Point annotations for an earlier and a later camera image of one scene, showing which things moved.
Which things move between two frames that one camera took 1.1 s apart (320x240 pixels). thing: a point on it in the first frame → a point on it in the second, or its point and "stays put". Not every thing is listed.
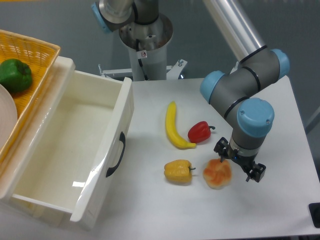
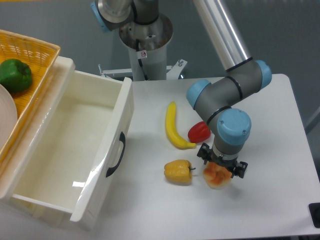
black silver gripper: (258, 171) → (238, 168)
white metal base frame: (174, 71) stays put
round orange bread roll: (217, 174) stays put
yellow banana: (172, 128) stays put
